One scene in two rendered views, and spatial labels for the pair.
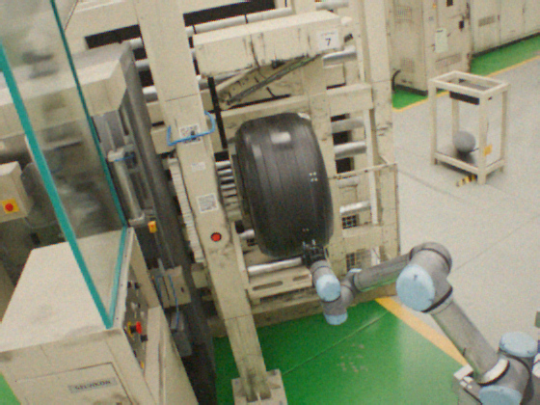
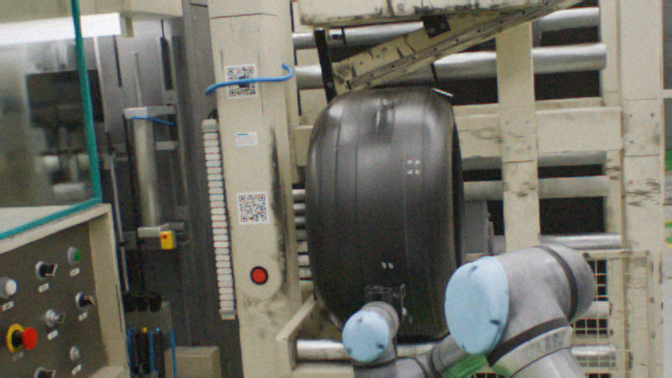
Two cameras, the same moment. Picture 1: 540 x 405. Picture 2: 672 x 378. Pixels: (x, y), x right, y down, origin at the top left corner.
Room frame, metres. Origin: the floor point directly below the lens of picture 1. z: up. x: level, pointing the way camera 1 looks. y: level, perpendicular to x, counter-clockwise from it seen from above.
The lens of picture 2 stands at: (0.02, -0.48, 1.53)
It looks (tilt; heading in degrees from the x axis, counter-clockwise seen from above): 8 degrees down; 16
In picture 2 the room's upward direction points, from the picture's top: 4 degrees counter-clockwise
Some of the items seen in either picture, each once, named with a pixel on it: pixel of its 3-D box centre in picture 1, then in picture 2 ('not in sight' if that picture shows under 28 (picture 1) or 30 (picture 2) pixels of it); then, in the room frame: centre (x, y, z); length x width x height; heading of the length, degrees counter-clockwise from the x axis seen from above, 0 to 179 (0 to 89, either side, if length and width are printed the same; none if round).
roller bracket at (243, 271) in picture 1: (239, 253); (305, 329); (1.86, 0.16, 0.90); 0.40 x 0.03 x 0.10; 4
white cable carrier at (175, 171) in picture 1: (187, 209); (224, 219); (1.79, 0.32, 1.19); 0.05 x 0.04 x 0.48; 4
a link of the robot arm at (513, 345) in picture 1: (515, 356); not in sight; (1.01, -0.68, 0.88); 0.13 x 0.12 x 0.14; 138
